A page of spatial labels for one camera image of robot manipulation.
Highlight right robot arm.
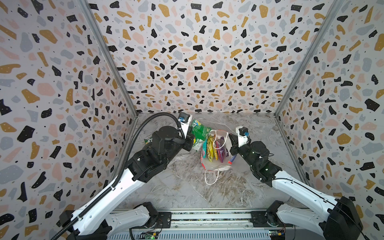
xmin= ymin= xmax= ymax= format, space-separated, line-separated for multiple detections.
xmin=229 ymin=128 xmax=364 ymax=240

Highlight red paper bag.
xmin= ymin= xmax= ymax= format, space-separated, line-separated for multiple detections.
xmin=201 ymin=130 xmax=236 ymax=186

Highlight teal snack packet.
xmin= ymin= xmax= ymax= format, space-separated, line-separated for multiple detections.
xmin=202 ymin=140 xmax=208 ymax=158

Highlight left circuit board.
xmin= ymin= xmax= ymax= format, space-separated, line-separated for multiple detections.
xmin=138 ymin=232 xmax=159 ymax=240

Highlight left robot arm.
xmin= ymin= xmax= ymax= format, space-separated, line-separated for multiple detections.
xmin=53 ymin=124 xmax=195 ymax=240

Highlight yellow green Fox's candy bag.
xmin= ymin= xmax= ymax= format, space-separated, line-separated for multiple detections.
xmin=144 ymin=137 xmax=153 ymax=144

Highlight circuit board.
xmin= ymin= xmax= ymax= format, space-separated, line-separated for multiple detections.
xmin=138 ymin=232 xmax=159 ymax=240
xmin=269 ymin=230 xmax=286 ymax=240

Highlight green snack packet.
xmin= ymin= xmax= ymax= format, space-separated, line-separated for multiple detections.
xmin=191 ymin=119 xmax=212 ymax=151

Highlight purple snack packet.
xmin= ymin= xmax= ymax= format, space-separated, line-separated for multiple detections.
xmin=216 ymin=137 xmax=226 ymax=163

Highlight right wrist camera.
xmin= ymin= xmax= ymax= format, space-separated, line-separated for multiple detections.
xmin=236 ymin=126 xmax=251 ymax=148

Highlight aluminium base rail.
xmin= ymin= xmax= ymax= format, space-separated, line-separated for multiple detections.
xmin=107 ymin=208 xmax=337 ymax=240

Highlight yellow snack packet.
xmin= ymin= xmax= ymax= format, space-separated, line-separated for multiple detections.
xmin=207 ymin=136 xmax=216 ymax=162

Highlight right circuit board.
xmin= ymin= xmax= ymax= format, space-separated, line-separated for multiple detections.
xmin=269 ymin=230 xmax=286 ymax=240

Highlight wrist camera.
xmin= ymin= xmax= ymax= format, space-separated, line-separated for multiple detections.
xmin=178 ymin=112 xmax=192 ymax=138
xmin=236 ymin=126 xmax=251 ymax=148

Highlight black corrugated cable conduit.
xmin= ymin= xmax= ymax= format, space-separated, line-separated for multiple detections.
xmin=49 ymin=112 xmax=184 ymax=240

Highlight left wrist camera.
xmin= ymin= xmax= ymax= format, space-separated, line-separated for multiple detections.
xmin=178 ymin=112 xmax=192 ymax=138

